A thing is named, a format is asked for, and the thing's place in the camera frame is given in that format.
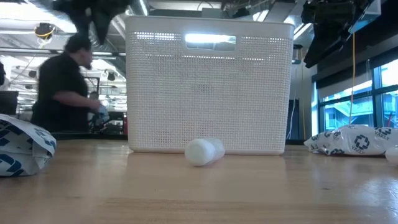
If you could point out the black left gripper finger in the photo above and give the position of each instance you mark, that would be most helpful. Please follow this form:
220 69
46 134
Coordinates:
81 23
102 29

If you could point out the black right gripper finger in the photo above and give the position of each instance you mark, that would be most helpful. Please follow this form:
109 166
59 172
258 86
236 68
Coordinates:
323 45

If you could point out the white blue-print medical packet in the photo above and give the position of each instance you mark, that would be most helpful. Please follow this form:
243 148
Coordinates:
351 140
21 149

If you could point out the white perforated plastic basket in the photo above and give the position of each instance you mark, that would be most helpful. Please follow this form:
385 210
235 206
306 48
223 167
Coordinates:
211 99

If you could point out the black round ceiling fixture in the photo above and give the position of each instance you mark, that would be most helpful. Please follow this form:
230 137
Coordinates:
44 30

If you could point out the black hanging spotlight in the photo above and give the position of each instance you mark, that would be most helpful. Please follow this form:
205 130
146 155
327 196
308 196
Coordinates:
111 76

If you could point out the person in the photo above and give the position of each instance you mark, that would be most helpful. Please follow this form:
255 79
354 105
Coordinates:
59 90

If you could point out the black computer monitor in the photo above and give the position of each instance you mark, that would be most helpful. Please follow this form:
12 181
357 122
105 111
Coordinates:
8 102

